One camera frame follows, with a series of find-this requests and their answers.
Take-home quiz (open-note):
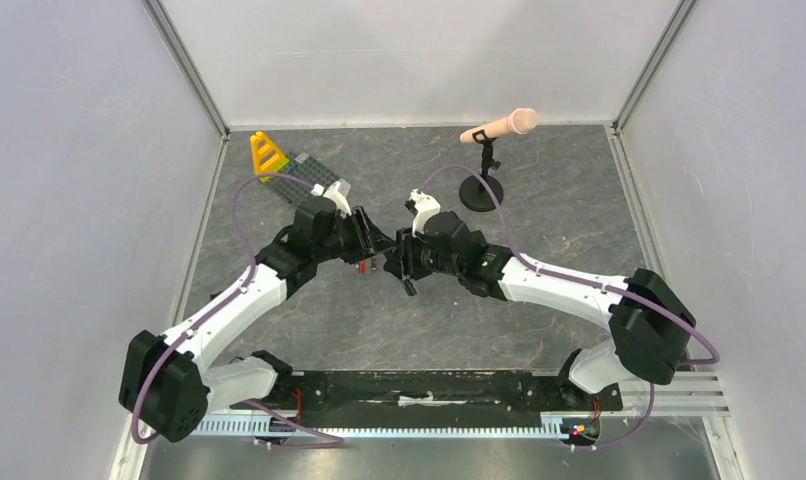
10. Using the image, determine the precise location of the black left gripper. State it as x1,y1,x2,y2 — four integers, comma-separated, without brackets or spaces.
314,205,396,265

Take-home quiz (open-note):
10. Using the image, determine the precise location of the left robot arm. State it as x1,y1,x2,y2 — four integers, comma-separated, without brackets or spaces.
119,197,394,442

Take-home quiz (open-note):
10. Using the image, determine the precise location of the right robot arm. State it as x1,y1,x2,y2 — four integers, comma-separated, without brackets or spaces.
384,212,696,408

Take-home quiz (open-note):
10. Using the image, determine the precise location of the grey studded baseplate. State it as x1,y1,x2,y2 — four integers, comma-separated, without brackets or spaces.
263,152,344,206

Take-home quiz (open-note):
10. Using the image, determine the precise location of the black microphone stand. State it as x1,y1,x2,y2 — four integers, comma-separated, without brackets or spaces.
458,128,504,212

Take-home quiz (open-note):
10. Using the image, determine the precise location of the yellow toy ladder block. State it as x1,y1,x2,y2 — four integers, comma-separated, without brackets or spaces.
249,131,290,175

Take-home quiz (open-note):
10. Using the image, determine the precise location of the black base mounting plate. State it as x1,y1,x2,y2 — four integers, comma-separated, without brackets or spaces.
260,370,623,429

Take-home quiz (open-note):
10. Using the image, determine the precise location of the pink microphone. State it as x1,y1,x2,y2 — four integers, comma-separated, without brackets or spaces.
459,108,539,144

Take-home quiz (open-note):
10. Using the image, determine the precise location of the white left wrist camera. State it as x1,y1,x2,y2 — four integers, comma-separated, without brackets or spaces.
310,179,352,218

